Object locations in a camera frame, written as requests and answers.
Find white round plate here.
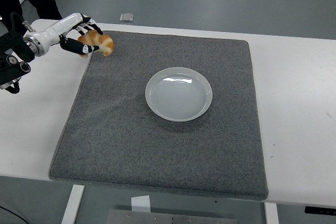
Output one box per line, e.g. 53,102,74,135
144,67,213,123

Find grey felt mat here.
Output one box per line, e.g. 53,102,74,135
48,30,269,201

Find square silver floor socket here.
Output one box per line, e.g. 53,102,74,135
119,13,135,23

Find thin black floor cable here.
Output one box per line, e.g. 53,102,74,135
0,204,27,224

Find white table leg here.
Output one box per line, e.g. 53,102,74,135
60,184,86,224
264,201,280,224

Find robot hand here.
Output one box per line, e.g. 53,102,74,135
36,12,104,57

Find grey metal plate with screws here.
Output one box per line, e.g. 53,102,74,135
106,209,239,224

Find golden croissant bread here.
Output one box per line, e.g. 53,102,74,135
77,29,115,59

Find black table control panel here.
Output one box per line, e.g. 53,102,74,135
304,205,336,214

